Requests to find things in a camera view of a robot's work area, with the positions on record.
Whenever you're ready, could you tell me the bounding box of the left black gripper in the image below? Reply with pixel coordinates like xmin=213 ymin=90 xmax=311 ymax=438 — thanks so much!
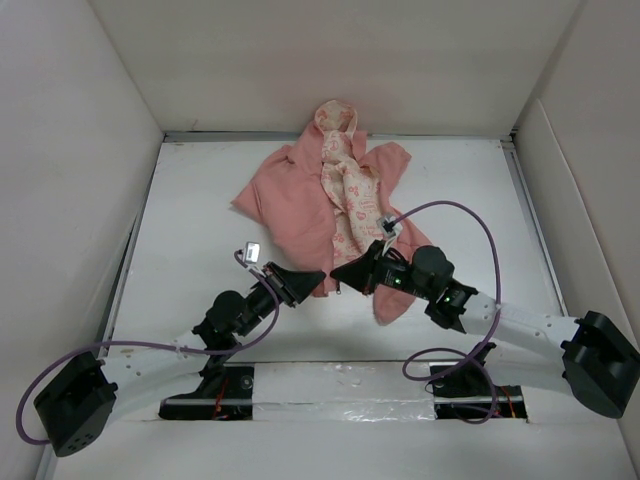
xmin=235 ymin=261 xmax=324 ymax=337

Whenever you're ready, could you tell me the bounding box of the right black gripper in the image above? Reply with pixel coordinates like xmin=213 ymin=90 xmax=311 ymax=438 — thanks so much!
xmin=330 ymin=240 xmax=433 ymax=301

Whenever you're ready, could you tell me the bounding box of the pink hooded jacket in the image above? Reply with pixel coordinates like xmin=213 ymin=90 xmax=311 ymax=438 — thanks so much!
xmin=229 ymin=99 xmax=427 ymax=328

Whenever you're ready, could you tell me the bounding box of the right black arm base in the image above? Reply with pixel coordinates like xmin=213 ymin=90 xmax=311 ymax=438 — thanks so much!
xmin=425 ymin=364 xmax=528 ymax=423

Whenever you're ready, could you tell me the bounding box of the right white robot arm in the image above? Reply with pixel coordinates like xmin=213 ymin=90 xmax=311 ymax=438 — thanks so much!
xmin=330 ymin=241 xmax=639 ymax=419

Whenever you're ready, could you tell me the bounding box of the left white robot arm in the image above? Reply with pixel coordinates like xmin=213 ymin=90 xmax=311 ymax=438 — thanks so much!
xmin=34 ymin=262 xmax=326 ymax=458

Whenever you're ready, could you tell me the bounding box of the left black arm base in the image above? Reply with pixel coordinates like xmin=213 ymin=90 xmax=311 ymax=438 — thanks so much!
xmin=158 ymin=356 xmax=255 ymax=421

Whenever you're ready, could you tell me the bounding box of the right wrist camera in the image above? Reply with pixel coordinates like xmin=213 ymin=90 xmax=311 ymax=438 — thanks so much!
xmin=376 ymin=213 xmax=403 ymax=254

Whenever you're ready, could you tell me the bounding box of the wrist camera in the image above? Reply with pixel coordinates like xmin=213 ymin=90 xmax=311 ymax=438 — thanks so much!
xmin=376 ymin=213 xmax=403 ymax=254
xmin=239 ymin=241 xmax=261 ymax=274

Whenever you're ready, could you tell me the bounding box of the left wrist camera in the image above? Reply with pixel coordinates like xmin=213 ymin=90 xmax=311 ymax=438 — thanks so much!
xmin=239 ymin=241 xmax=261 ymax=274

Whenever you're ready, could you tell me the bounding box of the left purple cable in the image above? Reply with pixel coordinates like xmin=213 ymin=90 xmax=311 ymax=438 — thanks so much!
xmin=15 ymin=249 xmax=281 ymax=446

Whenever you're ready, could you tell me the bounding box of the purple cable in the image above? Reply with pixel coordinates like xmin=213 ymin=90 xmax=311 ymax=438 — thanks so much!
xmin=15 ymin=249 xmax=281 ymax=446
xmin=389 ymin=200 xmax=503 ymax=424

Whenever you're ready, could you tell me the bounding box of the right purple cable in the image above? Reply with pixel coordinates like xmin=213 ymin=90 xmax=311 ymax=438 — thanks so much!
xmin=389 ymin=200 xmax=503 ymax=424

